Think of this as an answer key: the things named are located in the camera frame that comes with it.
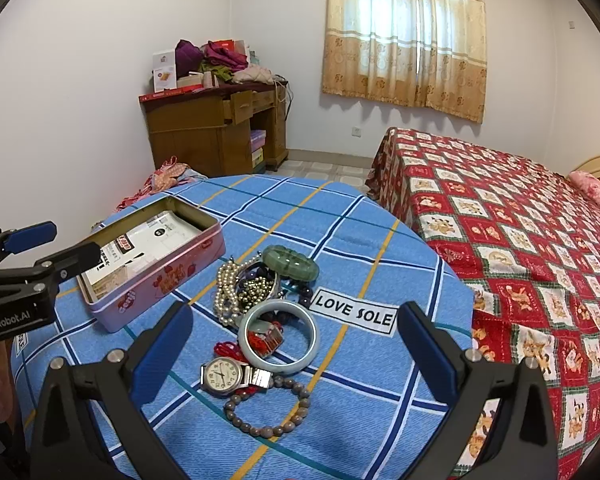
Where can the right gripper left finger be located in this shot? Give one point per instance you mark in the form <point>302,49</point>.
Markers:
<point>67,442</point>

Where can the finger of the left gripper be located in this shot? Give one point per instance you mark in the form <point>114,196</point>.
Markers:
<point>12,242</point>
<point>60,267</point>

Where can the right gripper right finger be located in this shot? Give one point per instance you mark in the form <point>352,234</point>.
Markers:
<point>521,441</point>

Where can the pale jade bangle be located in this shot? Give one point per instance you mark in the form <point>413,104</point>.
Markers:
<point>256,313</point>

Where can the person's left hand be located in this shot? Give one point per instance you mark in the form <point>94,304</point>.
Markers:
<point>7,409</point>

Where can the pink metal tin box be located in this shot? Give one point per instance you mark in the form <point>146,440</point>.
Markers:
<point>136,296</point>

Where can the paper card in tin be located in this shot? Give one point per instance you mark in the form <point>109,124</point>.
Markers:
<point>132,252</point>

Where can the silver wrist watch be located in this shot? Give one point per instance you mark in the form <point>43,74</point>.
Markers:
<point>223,376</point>

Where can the red pendant charm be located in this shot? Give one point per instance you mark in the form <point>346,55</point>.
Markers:
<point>264,339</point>

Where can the pink clothes pile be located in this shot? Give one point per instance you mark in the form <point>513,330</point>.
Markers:
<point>171,174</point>

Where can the blue plaid tablecloth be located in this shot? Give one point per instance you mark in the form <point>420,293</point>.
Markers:
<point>370,412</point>

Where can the red patchwork bed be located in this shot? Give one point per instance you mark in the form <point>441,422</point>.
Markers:
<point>526,241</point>

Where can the love sole label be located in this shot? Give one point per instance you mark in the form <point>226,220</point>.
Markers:
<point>366,315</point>

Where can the wooden desk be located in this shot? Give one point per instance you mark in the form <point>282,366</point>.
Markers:
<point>232,129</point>

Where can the white product box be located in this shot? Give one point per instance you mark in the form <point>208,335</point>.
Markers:
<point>164,71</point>

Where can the clothes pile on desk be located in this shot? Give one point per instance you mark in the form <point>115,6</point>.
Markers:
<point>220,62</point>

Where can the beige patterned curtain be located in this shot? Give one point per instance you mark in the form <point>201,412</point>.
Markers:
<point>412,53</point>

